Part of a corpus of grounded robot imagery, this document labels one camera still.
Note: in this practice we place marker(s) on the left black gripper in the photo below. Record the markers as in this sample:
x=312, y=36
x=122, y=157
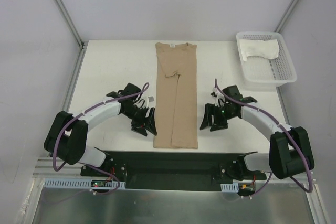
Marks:
x=143, y=118

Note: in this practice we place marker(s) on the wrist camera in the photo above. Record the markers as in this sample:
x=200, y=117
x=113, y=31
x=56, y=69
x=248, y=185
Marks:
x=218, y=97
x=146, y=101

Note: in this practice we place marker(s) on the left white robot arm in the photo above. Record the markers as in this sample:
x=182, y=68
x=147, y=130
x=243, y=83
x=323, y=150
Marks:
x=67, y=137

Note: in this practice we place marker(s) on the beige t shirt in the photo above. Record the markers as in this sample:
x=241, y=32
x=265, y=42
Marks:
x=176, y=96

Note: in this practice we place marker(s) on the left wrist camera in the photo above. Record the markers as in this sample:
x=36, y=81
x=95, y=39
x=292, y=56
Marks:
x=146, y=101

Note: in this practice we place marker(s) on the left aluminium frame post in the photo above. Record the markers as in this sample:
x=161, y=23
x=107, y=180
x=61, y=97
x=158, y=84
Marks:
x=69, y=22

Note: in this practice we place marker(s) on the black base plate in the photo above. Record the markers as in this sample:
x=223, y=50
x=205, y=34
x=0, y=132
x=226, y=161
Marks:
x=177, y=171

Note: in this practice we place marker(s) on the right white cable duct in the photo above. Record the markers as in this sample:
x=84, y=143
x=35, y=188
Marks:
x=230, y=188

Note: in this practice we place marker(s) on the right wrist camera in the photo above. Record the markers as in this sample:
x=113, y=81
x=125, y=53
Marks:
x=218, y=97

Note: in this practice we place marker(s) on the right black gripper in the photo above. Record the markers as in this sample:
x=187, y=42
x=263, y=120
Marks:
x=214, y=113

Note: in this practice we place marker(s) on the rolled white t shirt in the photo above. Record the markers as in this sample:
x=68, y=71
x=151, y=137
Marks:
x=267, y=49

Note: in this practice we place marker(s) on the white plastic basket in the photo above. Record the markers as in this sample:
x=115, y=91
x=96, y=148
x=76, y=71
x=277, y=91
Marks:
x=265, y=59

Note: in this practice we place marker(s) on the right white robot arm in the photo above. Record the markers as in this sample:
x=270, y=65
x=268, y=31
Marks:
x=290, y=151

